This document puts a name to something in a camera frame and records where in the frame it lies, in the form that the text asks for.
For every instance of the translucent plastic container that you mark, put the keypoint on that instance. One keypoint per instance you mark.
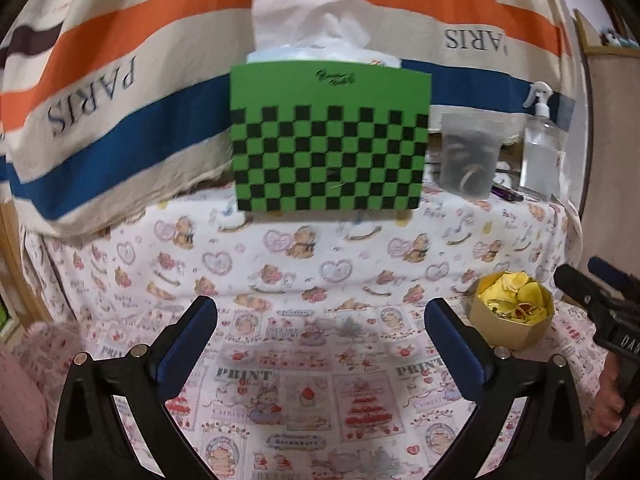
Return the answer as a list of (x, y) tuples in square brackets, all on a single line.
[(470, 152)]

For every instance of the right hand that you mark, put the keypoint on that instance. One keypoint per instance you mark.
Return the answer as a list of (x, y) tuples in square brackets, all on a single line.
[(608, 403)]

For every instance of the purple lighter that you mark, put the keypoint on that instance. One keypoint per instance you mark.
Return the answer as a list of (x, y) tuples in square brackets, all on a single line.
[(506, 193)]

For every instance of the striped Paris blanket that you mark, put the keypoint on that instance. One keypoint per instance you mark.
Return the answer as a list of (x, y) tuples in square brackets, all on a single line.
[(110, 105)]

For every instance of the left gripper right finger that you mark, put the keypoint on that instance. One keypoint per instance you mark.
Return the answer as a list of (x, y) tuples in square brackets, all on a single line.
[(548, 440)]

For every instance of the baby bear print cloth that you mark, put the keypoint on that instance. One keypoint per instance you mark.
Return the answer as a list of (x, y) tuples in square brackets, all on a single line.
[(202, 244)]

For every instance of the gold octagonal jewelry box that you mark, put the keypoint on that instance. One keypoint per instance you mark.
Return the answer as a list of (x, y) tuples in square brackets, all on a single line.
[(499, 332)]

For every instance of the green checkered tissue box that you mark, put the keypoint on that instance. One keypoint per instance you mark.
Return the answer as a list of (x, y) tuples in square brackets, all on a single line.
[(321, 135)]

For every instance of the white tissue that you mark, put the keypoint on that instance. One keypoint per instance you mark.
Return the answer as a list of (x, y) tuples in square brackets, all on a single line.
[(316, 30)]

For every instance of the yellow cloth pouch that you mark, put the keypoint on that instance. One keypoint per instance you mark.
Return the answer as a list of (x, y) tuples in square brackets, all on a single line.
[(516, 297)]

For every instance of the clear spray bottle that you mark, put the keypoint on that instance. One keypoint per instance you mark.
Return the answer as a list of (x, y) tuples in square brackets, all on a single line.
[(544, 146)]

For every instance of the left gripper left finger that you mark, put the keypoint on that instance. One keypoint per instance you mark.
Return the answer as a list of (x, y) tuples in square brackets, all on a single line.
[(90, 441)]

